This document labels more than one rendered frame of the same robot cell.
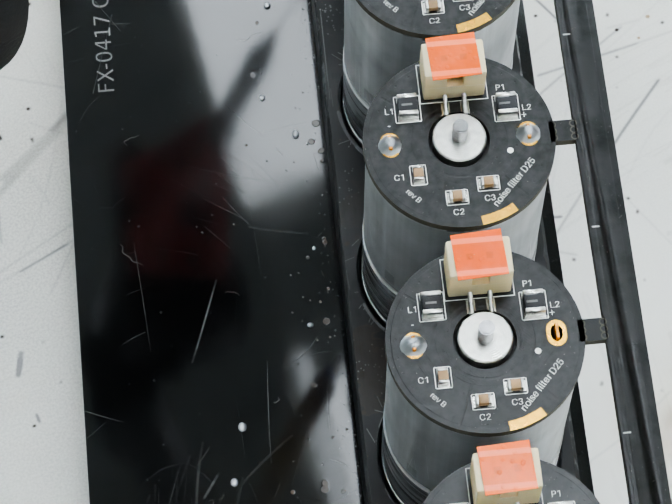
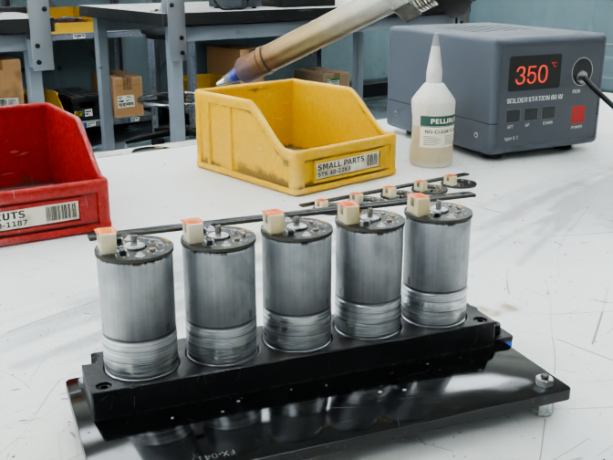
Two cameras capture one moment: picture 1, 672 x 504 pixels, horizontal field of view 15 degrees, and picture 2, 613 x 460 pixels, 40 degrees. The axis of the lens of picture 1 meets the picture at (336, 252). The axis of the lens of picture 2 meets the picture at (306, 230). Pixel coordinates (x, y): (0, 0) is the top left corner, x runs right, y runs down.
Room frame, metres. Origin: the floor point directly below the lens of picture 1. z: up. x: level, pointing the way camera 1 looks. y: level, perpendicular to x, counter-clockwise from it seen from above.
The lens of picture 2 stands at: (0.22, 0.25, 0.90)
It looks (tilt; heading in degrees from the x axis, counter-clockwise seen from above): 18 degrees down; 254
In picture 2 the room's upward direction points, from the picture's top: straight up
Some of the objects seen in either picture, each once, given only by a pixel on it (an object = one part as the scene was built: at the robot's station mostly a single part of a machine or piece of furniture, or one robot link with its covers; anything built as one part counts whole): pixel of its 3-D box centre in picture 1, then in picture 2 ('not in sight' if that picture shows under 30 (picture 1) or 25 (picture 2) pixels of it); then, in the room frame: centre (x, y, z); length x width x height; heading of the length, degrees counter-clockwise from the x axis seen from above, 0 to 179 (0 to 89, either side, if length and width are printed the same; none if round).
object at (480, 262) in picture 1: (479, 272); (350, 212); (0.13, -0.02, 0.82); 0.01 x 0.01 x 0.01; 6
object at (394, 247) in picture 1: (451, 219); (296, 294); (0.15, -0.02, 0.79); 0.02 x 0.02 x 0.05
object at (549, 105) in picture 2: not in sight; (489, 86); (-0.14, -0.41, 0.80); 0.15 x 0.12 x 0.10; 101
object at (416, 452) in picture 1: (475, 408); (368, 283); (0.12, -0.02, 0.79); 0.02 x 0.02 x 0.05
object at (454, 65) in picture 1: (453, 75); (275, 221); (0.16, -0.02, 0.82); 0.01 x 0.01 x 0.01; 6
